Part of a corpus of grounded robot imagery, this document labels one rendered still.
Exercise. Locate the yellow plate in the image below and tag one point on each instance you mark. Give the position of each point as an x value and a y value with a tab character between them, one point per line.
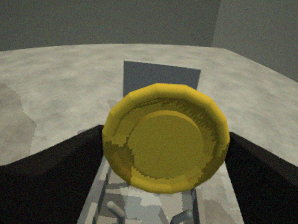
165	138

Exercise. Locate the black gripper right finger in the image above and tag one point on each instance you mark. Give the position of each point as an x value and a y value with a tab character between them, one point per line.
265	186

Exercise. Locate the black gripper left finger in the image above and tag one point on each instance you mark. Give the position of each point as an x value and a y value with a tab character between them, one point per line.
51	186

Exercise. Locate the grey dish rack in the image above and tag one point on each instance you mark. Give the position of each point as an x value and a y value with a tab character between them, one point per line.
117	202

